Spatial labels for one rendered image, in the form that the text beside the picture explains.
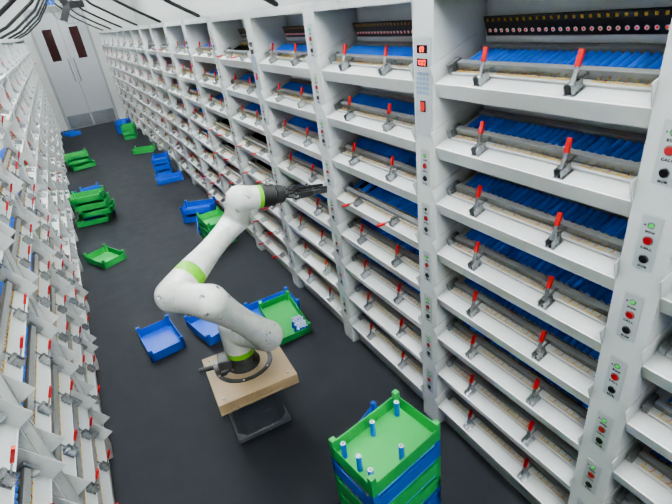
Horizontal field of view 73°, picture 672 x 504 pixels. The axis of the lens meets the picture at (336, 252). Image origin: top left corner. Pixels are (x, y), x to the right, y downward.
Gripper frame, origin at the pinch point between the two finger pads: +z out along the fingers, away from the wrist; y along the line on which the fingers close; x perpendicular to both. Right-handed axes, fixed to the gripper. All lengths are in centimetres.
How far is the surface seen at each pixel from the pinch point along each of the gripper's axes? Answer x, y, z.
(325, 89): -39.2, 10.5, 8.7
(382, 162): -14.0, -20.2, 18.2
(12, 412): 25, -58, -112
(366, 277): 45, -7, 24
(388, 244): 22.4, -20.9, 24.2
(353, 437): 63, -73, -25
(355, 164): -10.7, -6.9, 14.2
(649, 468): 43, -135, 26
